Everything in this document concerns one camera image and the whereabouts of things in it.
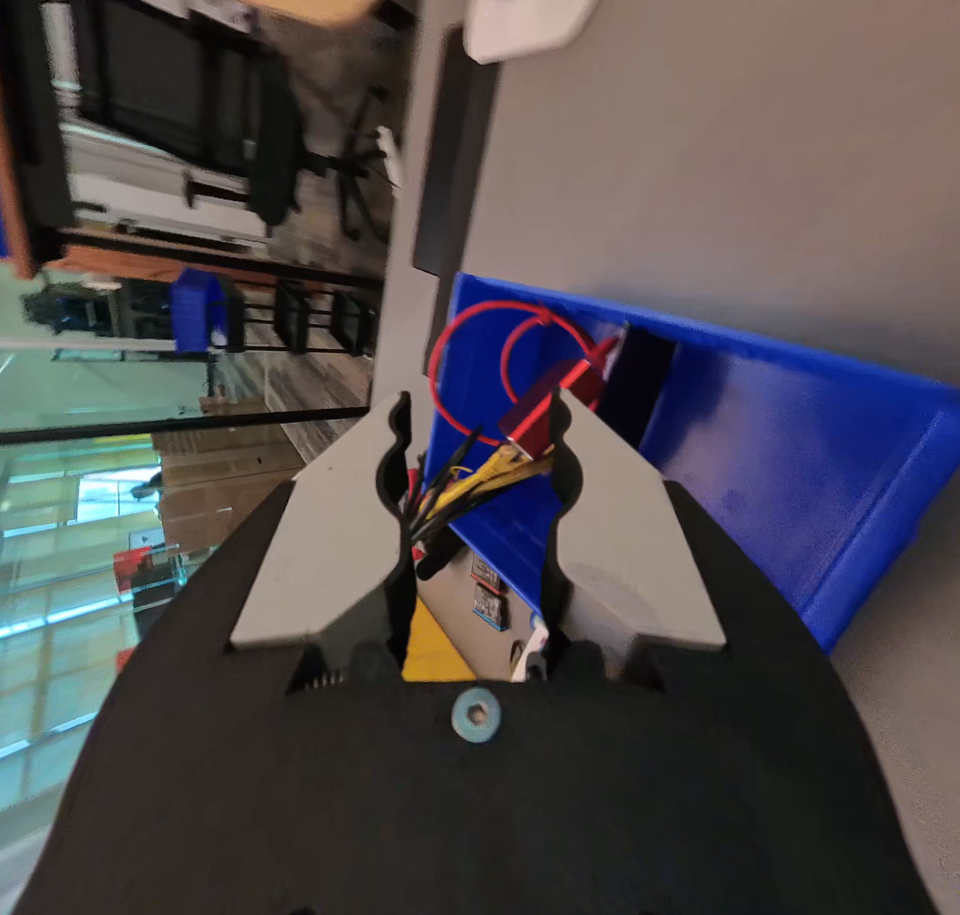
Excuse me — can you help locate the red cable adapter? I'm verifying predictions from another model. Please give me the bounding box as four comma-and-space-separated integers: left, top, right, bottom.
430, 300, 627, 461

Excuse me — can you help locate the yellow pad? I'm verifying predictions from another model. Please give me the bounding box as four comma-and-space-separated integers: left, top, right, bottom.
402, 596, 477, 684

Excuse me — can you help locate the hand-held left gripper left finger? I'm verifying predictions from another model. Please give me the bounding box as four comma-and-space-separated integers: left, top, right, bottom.
229, 390, 418, 651

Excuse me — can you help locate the black metal rack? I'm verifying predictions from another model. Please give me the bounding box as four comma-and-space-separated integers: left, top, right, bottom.
217, 273, 384, 357

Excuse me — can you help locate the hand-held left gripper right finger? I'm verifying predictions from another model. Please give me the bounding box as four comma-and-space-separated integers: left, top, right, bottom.
537, 387, 727, 654

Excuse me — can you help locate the small blue bin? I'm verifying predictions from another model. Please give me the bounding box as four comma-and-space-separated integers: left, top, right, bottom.
171, 268, 228, 354

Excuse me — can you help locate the black cable bundle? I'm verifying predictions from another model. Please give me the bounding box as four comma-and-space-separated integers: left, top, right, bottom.
402, 427, 519, 582

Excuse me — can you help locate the yellow ethernet cable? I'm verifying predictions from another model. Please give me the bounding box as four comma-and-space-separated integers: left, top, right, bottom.
414, 450, 556, 522

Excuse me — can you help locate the white plastic device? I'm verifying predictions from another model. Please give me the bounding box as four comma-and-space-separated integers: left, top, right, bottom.
461, 0, 610, 66

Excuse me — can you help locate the small printed card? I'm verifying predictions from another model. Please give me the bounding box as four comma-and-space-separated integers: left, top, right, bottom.
470, 555, 507, 633

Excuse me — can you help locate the black office chair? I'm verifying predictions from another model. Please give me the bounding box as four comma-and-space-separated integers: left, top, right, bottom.
191, 11, 402, 241

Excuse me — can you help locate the blue plastic bin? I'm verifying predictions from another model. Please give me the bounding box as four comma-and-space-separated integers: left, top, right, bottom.
426, 272, 960, 654

